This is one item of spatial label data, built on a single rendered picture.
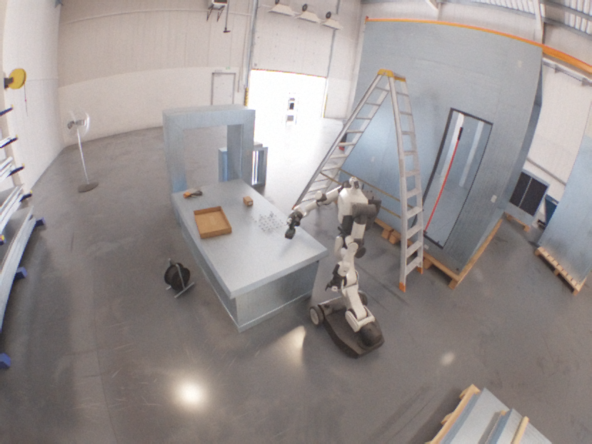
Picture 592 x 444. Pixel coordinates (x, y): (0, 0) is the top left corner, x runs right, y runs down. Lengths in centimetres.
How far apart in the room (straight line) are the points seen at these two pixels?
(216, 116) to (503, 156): 344
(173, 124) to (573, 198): 757
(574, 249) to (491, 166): 416
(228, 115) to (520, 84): 351
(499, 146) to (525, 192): 460
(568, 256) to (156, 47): 1425
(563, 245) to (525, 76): 452
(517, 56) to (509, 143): 101
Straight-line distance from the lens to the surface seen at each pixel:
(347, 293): 221
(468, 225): 332
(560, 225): 681
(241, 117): 337
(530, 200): 769
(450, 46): 346
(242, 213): 262
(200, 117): 319
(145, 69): 1088
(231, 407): 209
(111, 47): 1104
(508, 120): 311
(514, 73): 320
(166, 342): 241
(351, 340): 224
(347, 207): 184
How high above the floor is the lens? 203
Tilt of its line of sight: 33 degrees down
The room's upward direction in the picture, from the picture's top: 8 degrees clockwise
